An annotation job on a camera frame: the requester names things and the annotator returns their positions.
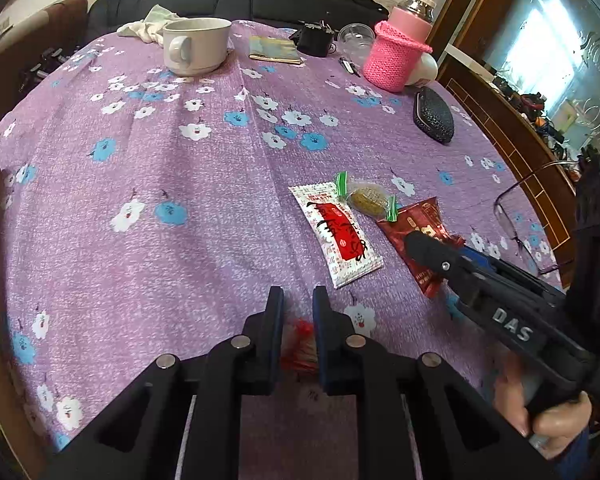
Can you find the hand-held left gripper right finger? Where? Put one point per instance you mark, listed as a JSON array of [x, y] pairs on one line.
[[327, 345]]

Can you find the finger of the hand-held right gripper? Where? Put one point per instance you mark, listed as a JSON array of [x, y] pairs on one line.
[[510, 275], [440, 260]]

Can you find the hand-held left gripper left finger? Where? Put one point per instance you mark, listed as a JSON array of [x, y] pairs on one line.
[[276, 340]]

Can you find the small red candy packet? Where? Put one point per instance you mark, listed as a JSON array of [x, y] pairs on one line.
[[302, 350]]

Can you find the dark red snack packet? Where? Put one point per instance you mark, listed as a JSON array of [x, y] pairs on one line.
[[410, 220]]

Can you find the cardboard box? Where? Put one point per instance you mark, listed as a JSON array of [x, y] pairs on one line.
[[5, 410]]

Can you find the person's right hand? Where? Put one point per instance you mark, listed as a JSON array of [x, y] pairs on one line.
[[560, 425]]

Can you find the rimless eyeglasses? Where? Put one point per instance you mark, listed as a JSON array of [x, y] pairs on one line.
[[517, 242]]

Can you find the round pastry green-ended packet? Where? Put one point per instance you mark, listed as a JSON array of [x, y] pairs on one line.
[[367, 199]]

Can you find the white red snack packet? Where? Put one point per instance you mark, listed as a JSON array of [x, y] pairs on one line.
[[340, 235]]

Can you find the black glasses case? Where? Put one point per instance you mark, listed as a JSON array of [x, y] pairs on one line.
[[435, 117]]

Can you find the wooden sideboard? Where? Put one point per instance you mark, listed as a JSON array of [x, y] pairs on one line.
[[510, 125]]

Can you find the clutter of small items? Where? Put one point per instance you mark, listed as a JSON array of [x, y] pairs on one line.
[[545, 115]]

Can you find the white round jar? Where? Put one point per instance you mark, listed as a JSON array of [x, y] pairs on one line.
[[425, 70]]

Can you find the bottle in pink knitted sleeve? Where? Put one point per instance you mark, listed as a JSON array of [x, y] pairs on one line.
[[390, 60]]

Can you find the clear glass cup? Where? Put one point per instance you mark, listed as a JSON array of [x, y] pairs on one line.
[[356, 42]]

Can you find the etched glass panel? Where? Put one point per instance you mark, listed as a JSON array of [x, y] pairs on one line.
[[550, 35]]

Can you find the small black device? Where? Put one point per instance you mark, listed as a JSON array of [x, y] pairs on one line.
[[315, 40]]

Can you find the thin paper booklet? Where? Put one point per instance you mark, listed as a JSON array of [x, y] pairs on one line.
[[275, 49]]

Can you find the white ceramic cup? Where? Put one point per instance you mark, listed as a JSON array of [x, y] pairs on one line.
[[200, 45]]

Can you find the black leather sofa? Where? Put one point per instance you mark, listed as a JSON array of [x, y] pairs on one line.
[[260, 0]]

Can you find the white cloth gloves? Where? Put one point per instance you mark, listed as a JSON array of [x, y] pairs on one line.
[[150, 25]]

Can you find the pile of black tools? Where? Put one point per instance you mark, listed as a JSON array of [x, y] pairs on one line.
[[45, 65]]

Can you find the brown armchair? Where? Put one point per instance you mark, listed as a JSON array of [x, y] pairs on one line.
[[10, 75]]

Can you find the wooden door frame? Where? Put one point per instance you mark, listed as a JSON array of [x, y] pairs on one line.
[[455, 10]]

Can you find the wall socket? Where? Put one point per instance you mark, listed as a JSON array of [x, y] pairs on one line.
[[3, 23]]

